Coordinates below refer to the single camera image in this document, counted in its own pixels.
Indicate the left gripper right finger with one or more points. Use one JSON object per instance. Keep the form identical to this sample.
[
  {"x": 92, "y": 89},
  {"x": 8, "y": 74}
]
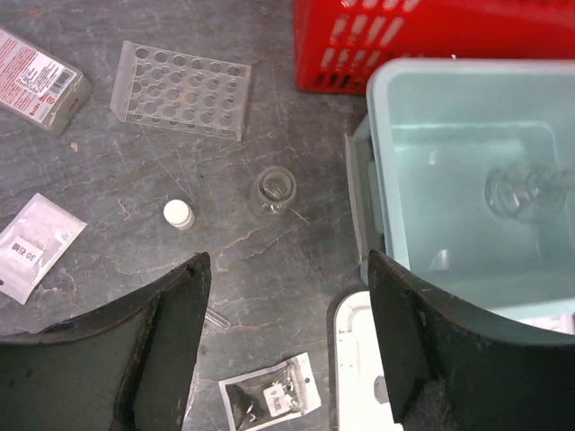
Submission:
[{"x": 451, "y": 365}]

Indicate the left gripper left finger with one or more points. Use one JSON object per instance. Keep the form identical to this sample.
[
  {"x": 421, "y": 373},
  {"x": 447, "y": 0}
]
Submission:
[{"x": 127, "y": 365}]

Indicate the small glass vial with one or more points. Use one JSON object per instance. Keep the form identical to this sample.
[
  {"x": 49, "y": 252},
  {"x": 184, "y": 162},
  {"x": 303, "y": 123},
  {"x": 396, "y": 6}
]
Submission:
[{"x": 272, "y": 193}]

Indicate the white bin lid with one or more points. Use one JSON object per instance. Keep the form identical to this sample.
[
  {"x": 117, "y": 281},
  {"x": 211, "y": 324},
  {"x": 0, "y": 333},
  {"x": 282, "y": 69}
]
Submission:
[{"x": 361, "y": 396}]

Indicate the clear test tube on table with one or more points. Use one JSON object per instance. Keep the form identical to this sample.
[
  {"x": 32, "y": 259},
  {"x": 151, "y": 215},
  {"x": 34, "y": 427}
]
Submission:
[{"x": 216, "y": 320}]

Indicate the black powder sachet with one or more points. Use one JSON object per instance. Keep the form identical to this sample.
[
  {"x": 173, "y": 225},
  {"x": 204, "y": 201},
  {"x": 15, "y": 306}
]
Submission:
[{"x": 272, "y": 395}]

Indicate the white powder sachet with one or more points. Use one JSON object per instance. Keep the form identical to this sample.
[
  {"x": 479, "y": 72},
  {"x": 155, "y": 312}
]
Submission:
[{"x": 32, "y": 243}]

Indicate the light teal plastic bin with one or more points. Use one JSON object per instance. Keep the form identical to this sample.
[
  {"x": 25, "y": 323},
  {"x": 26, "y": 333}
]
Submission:
[{"x": 417, "y": 166}]

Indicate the clear test tube rack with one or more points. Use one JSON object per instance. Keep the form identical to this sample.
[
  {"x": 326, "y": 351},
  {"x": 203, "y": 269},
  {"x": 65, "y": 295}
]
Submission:
[{"x": 165, "y": 89}]

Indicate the red plastic shopping basket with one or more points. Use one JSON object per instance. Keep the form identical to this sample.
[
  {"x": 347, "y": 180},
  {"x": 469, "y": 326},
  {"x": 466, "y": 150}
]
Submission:
[{"x": 339, "y": 44}]

